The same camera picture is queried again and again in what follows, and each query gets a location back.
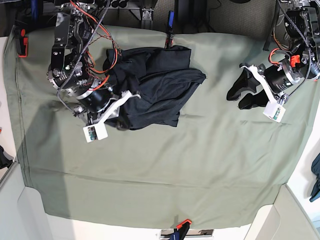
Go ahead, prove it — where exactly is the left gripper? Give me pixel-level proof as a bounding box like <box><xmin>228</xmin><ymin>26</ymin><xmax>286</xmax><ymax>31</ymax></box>
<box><xmin>226</xmin><ymin>63</ymin><xmax>304</xmax><ymax>110</ymax></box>

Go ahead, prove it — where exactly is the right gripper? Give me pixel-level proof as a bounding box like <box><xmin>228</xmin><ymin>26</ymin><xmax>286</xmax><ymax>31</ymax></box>
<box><xmin>72</xmin><ymin>86</ymin><xmax>130</xmax><ymax>131</ymax></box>

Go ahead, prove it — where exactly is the dark navy long-sleeve shirt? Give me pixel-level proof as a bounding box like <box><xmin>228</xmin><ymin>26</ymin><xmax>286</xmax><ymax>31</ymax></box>
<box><xmin>108</xmin><ymin>45</ymin><xmax>206</xmax><ymax>131</ymax></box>

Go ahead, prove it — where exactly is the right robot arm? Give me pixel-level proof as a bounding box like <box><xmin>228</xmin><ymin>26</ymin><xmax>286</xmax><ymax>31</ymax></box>
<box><xmin>47</xmin><ymin>0</ymin><xmax>121</xmax><ymax>125</ymax></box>

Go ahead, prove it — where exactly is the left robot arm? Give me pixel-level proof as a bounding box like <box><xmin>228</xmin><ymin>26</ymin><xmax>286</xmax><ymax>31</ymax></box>
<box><xmin>226</xmin><ymin>0</ymin><xmax>320</xmax><ymax>110</ymax></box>

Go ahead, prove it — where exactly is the green table cloth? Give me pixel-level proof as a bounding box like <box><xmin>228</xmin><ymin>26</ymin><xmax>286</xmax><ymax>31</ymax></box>
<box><xmin>4</xmin><ymin>28</ymin><xmax>320</xmax><ymax>229</ymax></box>

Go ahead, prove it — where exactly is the top middle blue clamp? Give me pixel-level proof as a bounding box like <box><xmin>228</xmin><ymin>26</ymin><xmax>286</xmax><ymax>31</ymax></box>
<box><xmin>165</xmin><ymin>10</ymin><xmax>175</xmax><ymax>49</ymax></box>

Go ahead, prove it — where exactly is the blue clamp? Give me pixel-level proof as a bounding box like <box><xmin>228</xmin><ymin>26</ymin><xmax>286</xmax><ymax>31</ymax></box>
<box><xmin>165</xmin><ymin>10</ymin><xmax>175</xmax><ymax>49</ymax></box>
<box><xmin>30</xmin><ymin>0</ymin><xmax>38</xmax><ymax>22</ymax></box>

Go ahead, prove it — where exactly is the teal garment at right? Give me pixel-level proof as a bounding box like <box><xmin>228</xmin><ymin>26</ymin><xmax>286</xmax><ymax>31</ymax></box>
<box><xmin>308</xmin><ymin>152</ymin><xmax>320</xmax><ymax>203</ymax></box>

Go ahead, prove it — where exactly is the dark object at left edge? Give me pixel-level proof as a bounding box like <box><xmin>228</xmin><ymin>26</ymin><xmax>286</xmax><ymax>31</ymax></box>
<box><xmin>0</xmin><ymin>146</ymin><xmax>13</xmax><ymax>170</ymax></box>

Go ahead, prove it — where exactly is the left orange black clamp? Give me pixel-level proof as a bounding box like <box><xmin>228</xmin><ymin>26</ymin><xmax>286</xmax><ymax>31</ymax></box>
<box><xmin>14</xmin><ymin>27</ymin><xmax>28</xmax><ymax>58</ymax></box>

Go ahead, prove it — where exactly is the orange black clamp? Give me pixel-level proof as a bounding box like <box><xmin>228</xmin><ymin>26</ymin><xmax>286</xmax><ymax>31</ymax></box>
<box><xmin>169</xmin><ymin>218</ymin><xmax>192</xmax><ymax>240</ymax></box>
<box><xmin>14</xmin><ymin>27</ymin><xmax>28</xmax><ymax>58</ymax></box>

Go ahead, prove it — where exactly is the bottom orange black clamp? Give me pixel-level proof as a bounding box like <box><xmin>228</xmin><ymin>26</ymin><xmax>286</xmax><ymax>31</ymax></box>
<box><xmin>169</xmin><ymin>218</ymin><xmax>192</xmax><ymax>240</ymax></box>

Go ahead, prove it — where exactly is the top left blue clamp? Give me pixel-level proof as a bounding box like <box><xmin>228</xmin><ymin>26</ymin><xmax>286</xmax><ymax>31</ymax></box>
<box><xmin>30</xmin><ymin>0</ymin><xmax>38</xmax><ymax>22</ymax></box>

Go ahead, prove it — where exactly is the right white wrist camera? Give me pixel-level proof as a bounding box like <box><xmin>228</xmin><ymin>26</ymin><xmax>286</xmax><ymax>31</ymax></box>
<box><xmin>83</xmin><ymin>90</ymin><xmax>141</xmax><ymax>143</ymax></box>

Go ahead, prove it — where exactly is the metal frame bracket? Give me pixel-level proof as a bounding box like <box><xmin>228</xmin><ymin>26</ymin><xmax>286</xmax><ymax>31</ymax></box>
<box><xmin>140</xmin><ymin>8</ymin><xmax>154</xmax><ymax>30</ymax></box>

